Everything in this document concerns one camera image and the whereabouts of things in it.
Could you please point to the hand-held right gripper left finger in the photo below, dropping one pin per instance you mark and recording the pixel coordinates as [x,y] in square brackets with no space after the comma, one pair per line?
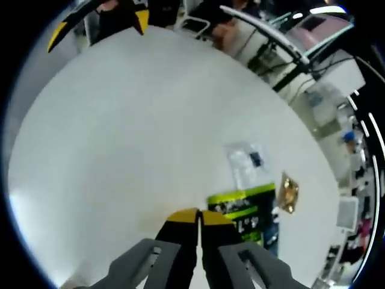
[168,259]

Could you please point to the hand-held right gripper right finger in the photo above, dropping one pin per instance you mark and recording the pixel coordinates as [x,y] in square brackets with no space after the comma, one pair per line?
[228,262]

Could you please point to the green black skincare sachet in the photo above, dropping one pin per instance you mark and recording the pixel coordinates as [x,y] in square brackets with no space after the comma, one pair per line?
[240,204]

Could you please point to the gold skincare sachet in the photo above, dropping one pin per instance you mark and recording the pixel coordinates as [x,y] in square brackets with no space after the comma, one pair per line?
[288,192]

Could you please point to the silver skincare sachet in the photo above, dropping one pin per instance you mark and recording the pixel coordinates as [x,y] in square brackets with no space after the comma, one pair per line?
[240,168]

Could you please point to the white mesh office chair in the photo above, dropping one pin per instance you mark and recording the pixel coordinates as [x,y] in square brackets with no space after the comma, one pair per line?
[347,213]

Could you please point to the large display screen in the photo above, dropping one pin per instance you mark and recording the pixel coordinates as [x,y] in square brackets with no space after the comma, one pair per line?
[319,30]

